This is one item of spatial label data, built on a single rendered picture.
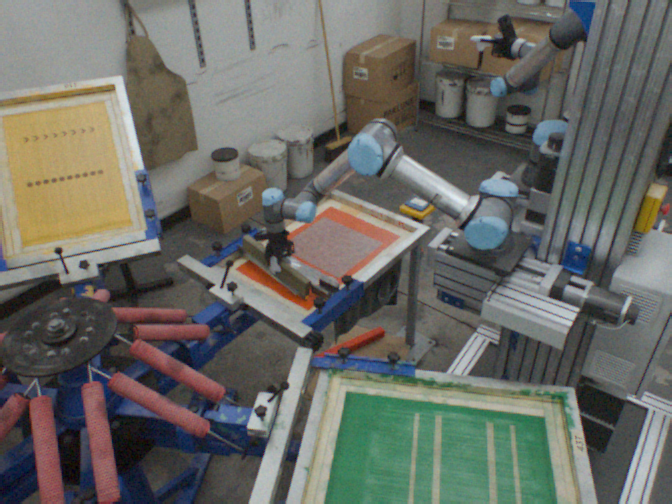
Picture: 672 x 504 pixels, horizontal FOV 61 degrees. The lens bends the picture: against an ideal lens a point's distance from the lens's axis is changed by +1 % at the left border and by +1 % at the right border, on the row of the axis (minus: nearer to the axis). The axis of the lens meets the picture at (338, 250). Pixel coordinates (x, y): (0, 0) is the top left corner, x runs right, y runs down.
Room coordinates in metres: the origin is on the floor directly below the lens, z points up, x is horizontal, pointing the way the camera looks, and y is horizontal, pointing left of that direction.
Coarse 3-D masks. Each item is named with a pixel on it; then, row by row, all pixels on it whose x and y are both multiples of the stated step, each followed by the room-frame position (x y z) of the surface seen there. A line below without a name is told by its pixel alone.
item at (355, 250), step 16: (368, 224) 2.11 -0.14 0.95; (352, 240) 1.99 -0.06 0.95; (368, 240) 1.98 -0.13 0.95; (384, 240) 1.98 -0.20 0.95; (320, 256) 1.88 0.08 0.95; (336, 256) 1.88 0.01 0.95; (352, 256) 1.87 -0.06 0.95; (368, 256) 1.87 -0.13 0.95; (336, 272) 1.77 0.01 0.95; (352, 272) 1.77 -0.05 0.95; (272, 288) 1.69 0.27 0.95; (304, 304) 1.59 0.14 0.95
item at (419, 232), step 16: (336, 192) 2.34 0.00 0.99; (368, 208) 2.19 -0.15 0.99; (288, 224) 2.13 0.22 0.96; (400, 224) 2.07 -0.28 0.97; (416, 224) 2.04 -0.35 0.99; (416, 240) 1.93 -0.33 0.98; (240, 256) 1.90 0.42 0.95; (400, 256) 1.84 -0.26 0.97; (224, 272) 1.76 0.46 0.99; (368, 272) 1.72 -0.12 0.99; (384, 272) 1.76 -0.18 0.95; (256, 288) 1.65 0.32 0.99; (272, 304) 1.55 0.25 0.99
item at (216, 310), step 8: (216, 304) 1.51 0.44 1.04; (200, 312) 1.47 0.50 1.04; (208, 312) 1.47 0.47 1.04; (216, 312) 1.47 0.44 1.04; (224, 312) 1.48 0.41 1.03; (232, 312) 1.50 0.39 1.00; (192, 320) 1.44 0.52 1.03; (200, 320) 1.43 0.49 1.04; (208, 320) 1.43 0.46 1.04; (216, 320) 1.45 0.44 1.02
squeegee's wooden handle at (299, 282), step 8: (248, 240) 1.81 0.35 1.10; (248, 248) 1.81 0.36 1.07; (256, 248) 1.77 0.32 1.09; (264, 248) 1.77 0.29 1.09; (256, 256) 1.78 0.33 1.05; (264, 264) 1.75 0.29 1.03; (280, 264) 1.69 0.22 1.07; (280, 272) 1.68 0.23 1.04; (288, 272) 1.65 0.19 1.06; (296, 272) 1.65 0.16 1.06; (288, 280) 1.65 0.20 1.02; (296, 280) 1.62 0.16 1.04; (304, 280) 1.61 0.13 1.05; (296, 288) 1.62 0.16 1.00; (304, 288) 1.59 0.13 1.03; (304, 296) 1.60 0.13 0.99
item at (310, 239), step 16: (304, 224) 2.13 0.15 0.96; (320, 224) 2.12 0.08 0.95; (336, 224) 2.12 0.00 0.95; (352, 224) 2.11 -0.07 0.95; (304, 240) 2.00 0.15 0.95; (320, 240) 2.00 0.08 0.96; (336, 240) 1.99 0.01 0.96; (304, 256) 1.89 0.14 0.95; (240, 272) 1.80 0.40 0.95; (256, 272) 1.79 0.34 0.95
